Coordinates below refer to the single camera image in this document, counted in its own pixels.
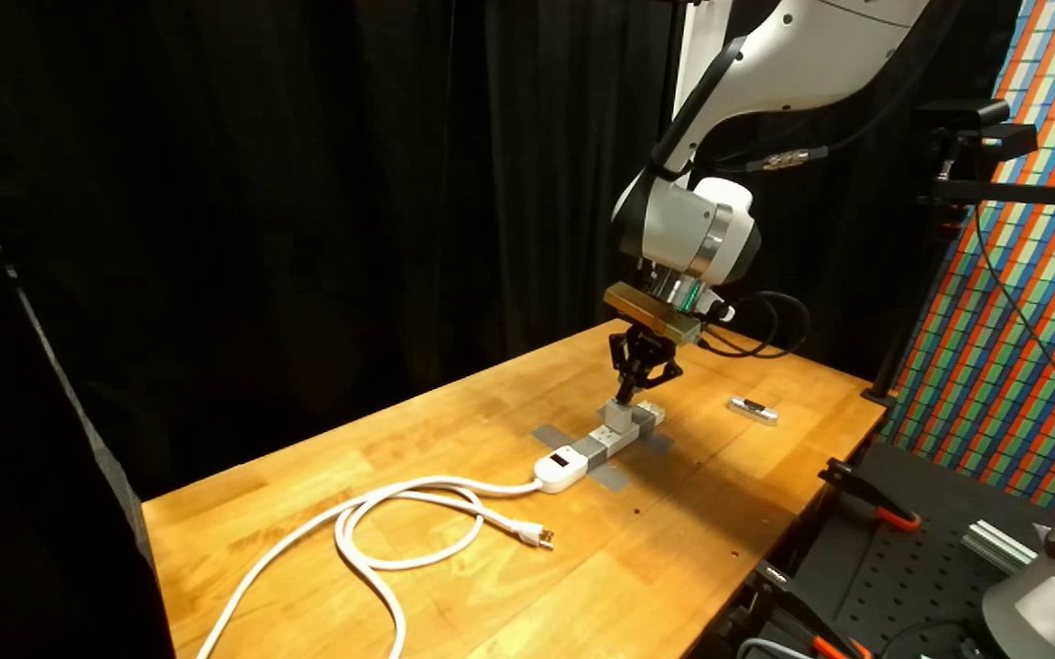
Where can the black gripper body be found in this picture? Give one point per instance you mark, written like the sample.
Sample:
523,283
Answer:
646,345

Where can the white charger head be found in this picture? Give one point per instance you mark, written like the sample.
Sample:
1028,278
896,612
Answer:
618,416

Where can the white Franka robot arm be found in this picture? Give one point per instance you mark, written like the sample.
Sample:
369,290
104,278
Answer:
772,73

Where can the small silver black object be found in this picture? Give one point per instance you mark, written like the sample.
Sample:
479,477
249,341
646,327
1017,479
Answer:
752,409

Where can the white power strip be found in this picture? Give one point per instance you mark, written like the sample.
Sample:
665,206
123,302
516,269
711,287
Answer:
562,468

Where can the black perforated side table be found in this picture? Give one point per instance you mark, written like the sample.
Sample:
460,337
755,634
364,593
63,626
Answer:
918,571

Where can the colourful patterned panel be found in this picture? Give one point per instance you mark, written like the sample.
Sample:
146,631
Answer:
1017,368

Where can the black curtain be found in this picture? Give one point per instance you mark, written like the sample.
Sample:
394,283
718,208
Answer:
248,183

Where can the grey device housing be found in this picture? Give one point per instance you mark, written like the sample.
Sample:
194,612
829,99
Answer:
1040,609

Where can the black camera stand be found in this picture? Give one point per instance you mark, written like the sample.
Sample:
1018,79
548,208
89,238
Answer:
979,141

